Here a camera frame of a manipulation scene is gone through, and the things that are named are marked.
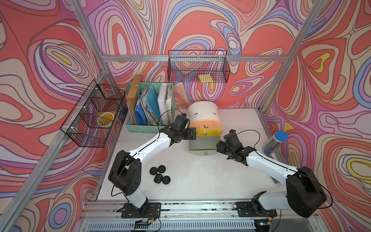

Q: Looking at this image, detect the yellow drawer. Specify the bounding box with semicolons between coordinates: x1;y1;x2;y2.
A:
196;128;223;137

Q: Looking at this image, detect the green bottom drawer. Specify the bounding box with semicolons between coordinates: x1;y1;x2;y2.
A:
189;136;220;156

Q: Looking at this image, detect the white three-drawer cabinet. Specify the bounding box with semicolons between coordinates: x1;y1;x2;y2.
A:
187;101;224;137

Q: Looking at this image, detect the black oblong earphone case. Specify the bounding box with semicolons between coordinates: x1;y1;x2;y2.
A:
154;174;163;184

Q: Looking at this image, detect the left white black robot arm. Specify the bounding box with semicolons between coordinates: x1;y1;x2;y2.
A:
108;113;197;209

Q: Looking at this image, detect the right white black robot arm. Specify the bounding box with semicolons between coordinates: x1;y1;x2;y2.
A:
216;130;327;218

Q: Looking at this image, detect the white binder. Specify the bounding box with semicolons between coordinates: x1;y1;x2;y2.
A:
157;83;169;125

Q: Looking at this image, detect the green file organizer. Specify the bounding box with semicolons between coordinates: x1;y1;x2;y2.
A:
126;82;175;133

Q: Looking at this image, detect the blue folder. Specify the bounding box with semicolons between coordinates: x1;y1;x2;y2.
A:
134;99;148;126

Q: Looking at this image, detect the teal folder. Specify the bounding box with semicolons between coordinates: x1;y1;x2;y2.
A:
142;85;160;123

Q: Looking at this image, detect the blue-capped clear tube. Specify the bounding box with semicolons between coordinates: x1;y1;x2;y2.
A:
263;130;288;156

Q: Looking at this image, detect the brown folder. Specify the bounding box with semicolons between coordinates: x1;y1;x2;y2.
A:
127;75;141;125

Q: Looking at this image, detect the yellow sticky note pad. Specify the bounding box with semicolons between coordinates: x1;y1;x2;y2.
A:
198;74;214;83

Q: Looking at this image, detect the yellow tape roll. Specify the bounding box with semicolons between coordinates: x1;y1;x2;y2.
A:
96;112;115;128

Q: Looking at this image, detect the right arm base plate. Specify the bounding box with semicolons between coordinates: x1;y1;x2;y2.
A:
233;202;277;218

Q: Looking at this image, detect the rear black wire basket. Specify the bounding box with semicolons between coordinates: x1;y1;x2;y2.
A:
168;48;231;84

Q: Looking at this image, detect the black wire basket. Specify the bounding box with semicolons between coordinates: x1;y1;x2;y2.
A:
168;48;231;84
60;80;128;148

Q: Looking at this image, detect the left black wire basket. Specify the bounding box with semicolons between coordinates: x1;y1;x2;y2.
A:
60;80;128;148

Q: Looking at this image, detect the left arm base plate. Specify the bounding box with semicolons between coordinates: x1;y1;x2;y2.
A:
117;203;161;219

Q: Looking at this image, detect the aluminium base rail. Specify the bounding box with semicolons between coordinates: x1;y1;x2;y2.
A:
74;200;325;232

